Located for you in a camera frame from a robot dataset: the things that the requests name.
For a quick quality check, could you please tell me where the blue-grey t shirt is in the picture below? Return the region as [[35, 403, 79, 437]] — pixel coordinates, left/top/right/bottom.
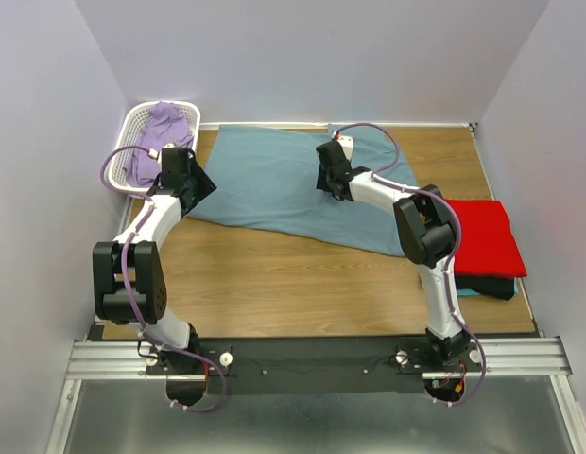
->
[[189, 125, 403, 256]]

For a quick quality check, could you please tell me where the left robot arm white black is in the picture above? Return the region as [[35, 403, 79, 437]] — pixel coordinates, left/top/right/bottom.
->
[[92, 145, 221, 374]]

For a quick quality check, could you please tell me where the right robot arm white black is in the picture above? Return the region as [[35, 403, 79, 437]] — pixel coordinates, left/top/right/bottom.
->
[[316, 136, 471, 371]]

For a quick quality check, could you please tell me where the purple t shirt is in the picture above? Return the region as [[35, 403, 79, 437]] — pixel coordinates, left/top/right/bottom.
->
[[124, 102, 194, 188]]

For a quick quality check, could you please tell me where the white perforated plastic basket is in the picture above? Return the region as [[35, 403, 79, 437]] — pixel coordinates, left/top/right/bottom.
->
[[105, 101, 200, 194]]

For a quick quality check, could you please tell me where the folded red t shirt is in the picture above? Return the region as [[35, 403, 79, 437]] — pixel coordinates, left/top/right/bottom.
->
[[447, 199, 527, 279]]

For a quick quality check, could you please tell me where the folded teal t shirt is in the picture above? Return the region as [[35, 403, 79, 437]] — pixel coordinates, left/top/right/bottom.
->
[[457, 288, 479, 297]]

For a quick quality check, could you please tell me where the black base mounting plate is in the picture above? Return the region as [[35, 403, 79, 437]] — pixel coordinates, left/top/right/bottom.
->
[[144, 335, 482, 408]]

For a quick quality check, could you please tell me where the folded black t shirt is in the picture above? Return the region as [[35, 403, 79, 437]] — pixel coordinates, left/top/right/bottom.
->
[[455, 275, 519, 301]]

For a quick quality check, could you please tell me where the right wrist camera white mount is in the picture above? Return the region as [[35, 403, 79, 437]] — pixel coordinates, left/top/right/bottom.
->
[[333, 135, 354, 161]]

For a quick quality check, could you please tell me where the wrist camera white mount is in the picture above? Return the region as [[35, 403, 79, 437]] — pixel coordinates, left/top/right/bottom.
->
[[333, 135, 354, 161], [147, 143, 175, 162]]

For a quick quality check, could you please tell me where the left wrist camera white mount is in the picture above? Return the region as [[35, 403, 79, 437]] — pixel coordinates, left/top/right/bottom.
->
[[147, 143, 175, 162]]

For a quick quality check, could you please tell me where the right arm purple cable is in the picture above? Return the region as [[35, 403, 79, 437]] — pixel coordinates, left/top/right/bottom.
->
[[331, 121, 489, 408]]

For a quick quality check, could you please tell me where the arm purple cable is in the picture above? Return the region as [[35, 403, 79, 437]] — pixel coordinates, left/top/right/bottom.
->
[[331, 121, 489, 408], [99, 145, 228, 413]]

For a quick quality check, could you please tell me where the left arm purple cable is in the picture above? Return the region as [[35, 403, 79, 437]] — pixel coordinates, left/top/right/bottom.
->
[[99, 145, 228, 413]]

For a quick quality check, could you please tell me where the aluminium extrusion frame rail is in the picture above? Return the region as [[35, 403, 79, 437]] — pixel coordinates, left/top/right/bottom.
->
[[44, 198, 586, 454]]

